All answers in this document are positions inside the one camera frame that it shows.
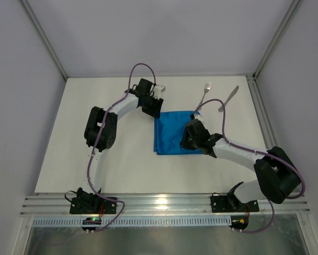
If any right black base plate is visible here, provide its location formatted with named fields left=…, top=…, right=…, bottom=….
left=210, top=193, right=260, bottom=213

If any left aluminium frame post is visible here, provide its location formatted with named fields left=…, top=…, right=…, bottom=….
left=19, top=0, right=68, bottom=81

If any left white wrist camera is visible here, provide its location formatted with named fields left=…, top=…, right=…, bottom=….
left=153, top=84, right=166, bottom=98

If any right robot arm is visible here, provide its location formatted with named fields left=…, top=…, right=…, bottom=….
left=180, top=119, right=303, bottom=211

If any controller board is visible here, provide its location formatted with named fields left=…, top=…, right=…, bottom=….
left=81, top=217, right=101, bottom=233
left=229, top=215, right=249, bottom=232

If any aluminium rail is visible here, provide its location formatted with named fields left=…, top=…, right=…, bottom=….
left=20, top=193, right=310, bottom=217
left=246, top=74, right=278, bottom=148

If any right controller board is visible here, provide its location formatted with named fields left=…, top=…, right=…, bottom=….
left=229, top=215, right=249, bottom=232

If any silver fork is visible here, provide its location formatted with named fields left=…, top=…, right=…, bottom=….
left=195, top=82, right=211, bottom=111

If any blue cloth napkin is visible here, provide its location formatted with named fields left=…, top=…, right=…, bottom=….
left=154, top=110, right=202, bottom=156

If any silver table knife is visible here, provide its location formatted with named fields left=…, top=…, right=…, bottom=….
left=218, top=86, right=239, bottom=112

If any aluminium frame post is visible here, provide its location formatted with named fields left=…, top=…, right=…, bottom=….
left=253, top=0, right=303, bottom=80
left=19, top=0, right=68, bottom=81

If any slotted cable duct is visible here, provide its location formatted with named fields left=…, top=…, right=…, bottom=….
left=32, top=215, right=230, bottom=227

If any left controller board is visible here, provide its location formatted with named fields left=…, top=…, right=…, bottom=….
left=81, top=217, right=101, bottom=233

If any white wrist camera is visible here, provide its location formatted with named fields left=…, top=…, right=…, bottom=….
left=190, top=111, right=202, bottom=120
left=153, top=84, right=166, bottom=98

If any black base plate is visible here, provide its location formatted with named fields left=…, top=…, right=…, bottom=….
left=210, top=193, right=260, bottom=213
left=70, top=197, right=116, bottom=215

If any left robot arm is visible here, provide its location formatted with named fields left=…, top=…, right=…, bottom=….
left=84, top=78, right=166, bottom=188

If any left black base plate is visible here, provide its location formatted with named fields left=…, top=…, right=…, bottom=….
left=70, top=197, right=116, bottom=215

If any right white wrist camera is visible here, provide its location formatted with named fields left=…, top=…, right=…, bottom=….
left=190, top=111, right=202, bottom=120

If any right side aluminium rail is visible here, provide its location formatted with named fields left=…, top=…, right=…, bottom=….
left=246, top=74, right=278, bottom=148

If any aluminium front rail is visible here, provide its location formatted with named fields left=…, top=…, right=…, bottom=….
left=20, top=193, right=310, bottom=217

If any right aluminium frame post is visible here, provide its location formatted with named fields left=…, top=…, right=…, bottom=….
left=253, top=0, right=303, bottom=80

